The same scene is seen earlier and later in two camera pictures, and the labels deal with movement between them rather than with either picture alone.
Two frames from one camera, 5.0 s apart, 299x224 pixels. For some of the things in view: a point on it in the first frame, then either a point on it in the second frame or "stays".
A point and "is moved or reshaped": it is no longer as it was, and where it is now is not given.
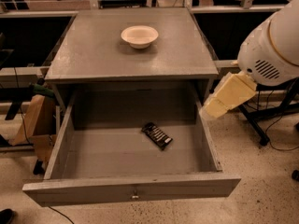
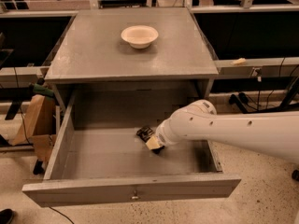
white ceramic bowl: [139, 36] stays
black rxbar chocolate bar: [161, 139] is moved or reshaped
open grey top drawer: [120, 146] stays
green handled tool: [40, 88] stays
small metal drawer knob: [135, 195] stays
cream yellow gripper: [261, 59] -> [162, 136]
